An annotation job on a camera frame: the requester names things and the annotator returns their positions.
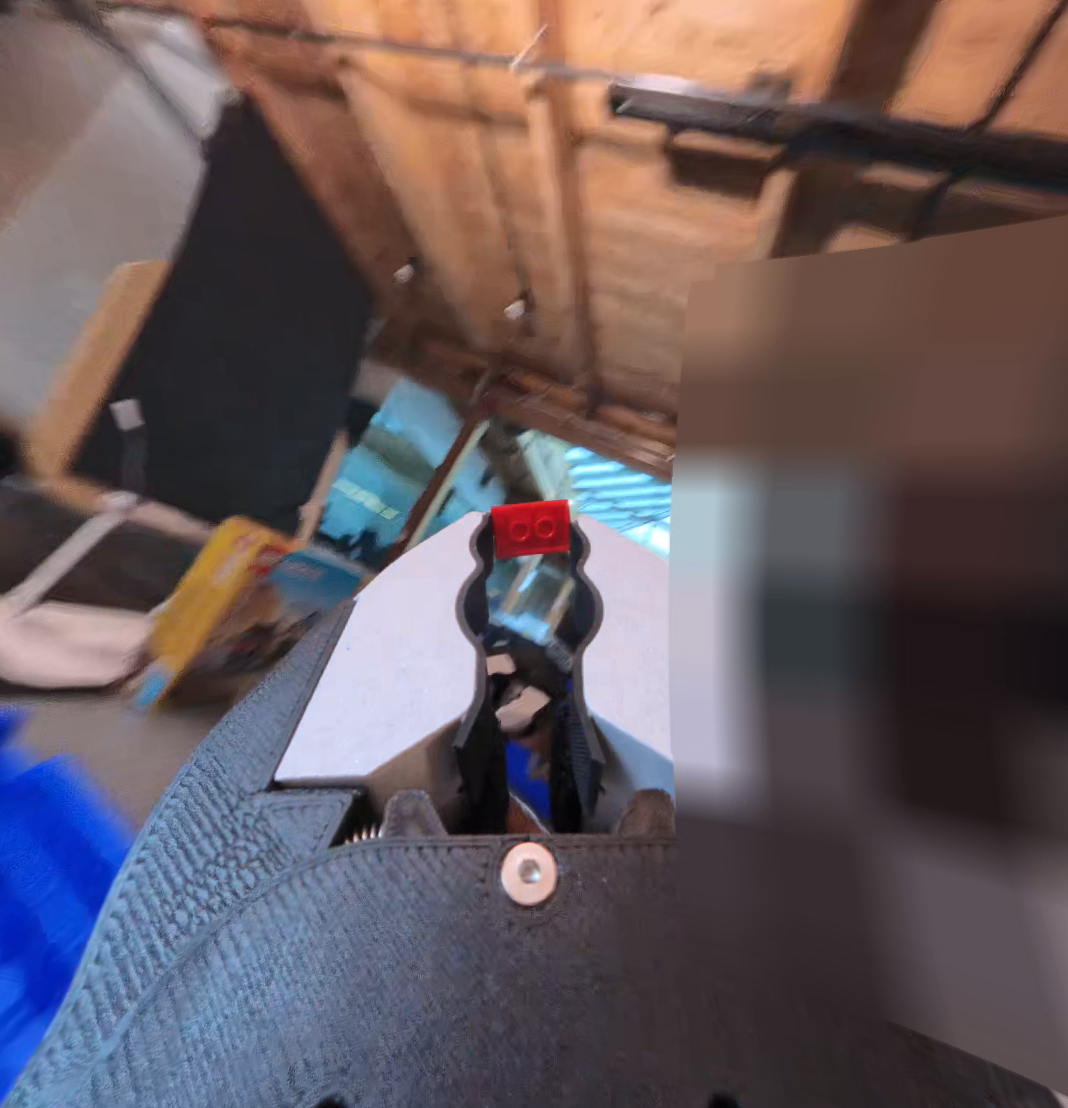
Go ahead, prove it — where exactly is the red two-stud lego plate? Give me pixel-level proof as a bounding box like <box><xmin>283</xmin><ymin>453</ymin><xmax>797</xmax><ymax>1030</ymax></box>
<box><xmin>490</xmin><ymin>500</ymin><xmax>574</xmax><ymax>559</ymax></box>

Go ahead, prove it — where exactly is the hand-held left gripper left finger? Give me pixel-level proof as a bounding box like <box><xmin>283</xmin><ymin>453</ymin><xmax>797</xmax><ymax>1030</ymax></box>
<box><xmin>272</xmin><ymin>511</ymin><xmax>509</xmax><ymax>834</ymax></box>

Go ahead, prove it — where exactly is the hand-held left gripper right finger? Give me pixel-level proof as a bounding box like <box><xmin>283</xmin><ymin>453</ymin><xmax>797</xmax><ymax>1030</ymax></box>
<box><xmin>546</xmin><ymin>516</ymin><xmax>674</xmax><ymax>834</ymax></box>

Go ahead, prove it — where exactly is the black ceiling rail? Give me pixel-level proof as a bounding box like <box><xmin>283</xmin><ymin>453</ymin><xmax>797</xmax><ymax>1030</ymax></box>
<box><xmin>610</xmin><ymin>76</ymin><xmax>1068</xmax><ymax>174</ymax></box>

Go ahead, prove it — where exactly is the black panel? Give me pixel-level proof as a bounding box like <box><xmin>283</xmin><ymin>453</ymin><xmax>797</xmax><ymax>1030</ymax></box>
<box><xmin>70</xmin><ymin>95</ymin><xmax>374</xmax><ymax>538</ymax></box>

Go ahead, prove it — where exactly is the large blue plastic bin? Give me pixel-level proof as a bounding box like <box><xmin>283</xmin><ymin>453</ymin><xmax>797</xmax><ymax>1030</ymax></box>
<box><xmin>0</xmin><ymin>705</ymin><xmax>141</xmax><ymax>1108</ymax></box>

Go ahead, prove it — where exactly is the lego set box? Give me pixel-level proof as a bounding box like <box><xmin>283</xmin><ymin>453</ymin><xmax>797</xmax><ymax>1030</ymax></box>
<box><xmin>131</xmin><ymin>516</ymin><xmax>370</xmax><ymax>713</ymax></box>

